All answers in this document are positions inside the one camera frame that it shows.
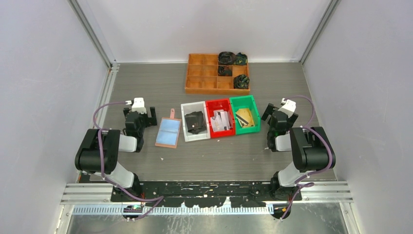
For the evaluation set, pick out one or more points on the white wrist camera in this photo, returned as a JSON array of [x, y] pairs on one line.
[[137, 105], [288, 107]]

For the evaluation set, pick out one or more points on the green patterned rolled tie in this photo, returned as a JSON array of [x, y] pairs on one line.
[[241, 59]]

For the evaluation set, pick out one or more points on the dark rolled belt top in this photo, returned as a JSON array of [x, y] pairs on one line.
[[226, 58]]

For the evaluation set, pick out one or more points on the red plastic bin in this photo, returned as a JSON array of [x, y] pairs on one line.
[[220, 104]]

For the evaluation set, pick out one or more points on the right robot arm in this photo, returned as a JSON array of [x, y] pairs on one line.
[[310, 148]]

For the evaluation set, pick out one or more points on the gold cards in bin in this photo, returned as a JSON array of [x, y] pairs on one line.
[[245, 118]]

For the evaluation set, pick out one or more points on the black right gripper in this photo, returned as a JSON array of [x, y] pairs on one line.
[[269, 111]]

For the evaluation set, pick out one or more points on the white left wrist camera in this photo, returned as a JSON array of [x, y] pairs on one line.
[[137, 105]]

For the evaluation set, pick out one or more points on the camouflage rolled tie lower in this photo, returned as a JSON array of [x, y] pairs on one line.
[[241, 82]]

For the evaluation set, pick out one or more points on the green plastic bin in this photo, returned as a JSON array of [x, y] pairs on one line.
[[246, 102]]

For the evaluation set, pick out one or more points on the orange wooden compartment tray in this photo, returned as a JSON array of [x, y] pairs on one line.
[[202, 77]]

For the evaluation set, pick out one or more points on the grey white cards stack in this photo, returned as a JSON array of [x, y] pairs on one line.
[[220, 121]]

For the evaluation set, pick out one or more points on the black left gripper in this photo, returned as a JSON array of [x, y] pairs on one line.
[[150, 121]]

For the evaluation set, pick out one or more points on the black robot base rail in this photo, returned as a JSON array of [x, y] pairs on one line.
[[209, 197]]

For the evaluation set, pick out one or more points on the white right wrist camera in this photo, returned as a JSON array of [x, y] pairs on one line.
[[288, 107]]

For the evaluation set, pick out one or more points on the tan leather card holder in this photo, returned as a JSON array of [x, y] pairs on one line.
[[168, 130]]

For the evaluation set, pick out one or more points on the dark rolled tie middle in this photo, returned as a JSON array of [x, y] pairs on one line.
[[224, 71]]

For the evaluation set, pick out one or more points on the white plastic bin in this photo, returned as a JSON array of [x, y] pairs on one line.
[[187, 108]]

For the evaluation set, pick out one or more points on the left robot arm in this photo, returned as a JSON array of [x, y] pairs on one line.
[[99, 150]]

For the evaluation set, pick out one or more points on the light blue card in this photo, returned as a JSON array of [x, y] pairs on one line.
[[168, 131]]

